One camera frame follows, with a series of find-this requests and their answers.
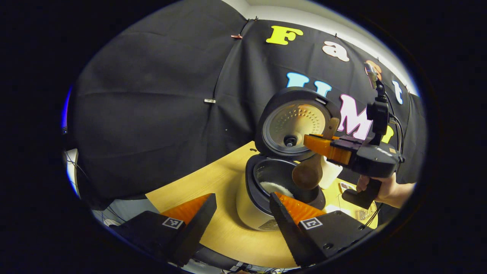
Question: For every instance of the white rice heap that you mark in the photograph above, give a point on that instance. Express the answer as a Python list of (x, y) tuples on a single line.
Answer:
[(276, 188)]

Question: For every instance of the pink cloth clip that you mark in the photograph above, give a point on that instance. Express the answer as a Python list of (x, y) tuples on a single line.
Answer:
[(236, 36)]

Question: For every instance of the white toaster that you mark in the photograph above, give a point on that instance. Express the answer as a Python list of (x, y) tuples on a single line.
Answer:
[(330, 173)]

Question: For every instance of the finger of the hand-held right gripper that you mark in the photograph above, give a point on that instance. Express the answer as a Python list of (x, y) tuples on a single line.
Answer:
[(323, 146)]

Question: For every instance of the dark grey rice cooker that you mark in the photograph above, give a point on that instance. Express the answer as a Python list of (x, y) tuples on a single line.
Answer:
[(251, 213)]

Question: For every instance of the black backdrop cloth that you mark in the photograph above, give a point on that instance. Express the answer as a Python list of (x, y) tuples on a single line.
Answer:
[(152, 114)]

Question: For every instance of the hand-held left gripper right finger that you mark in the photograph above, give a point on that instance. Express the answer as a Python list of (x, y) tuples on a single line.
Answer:
[(289, 236)]

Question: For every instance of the white divided grain dish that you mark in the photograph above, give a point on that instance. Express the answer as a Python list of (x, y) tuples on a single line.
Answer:
[(346, 186)]

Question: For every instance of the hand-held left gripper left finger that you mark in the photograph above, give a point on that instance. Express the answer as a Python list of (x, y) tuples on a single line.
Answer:
[(194, 232)]

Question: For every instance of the wooden spoon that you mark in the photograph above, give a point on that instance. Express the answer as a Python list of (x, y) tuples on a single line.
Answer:
[(306, 175)]

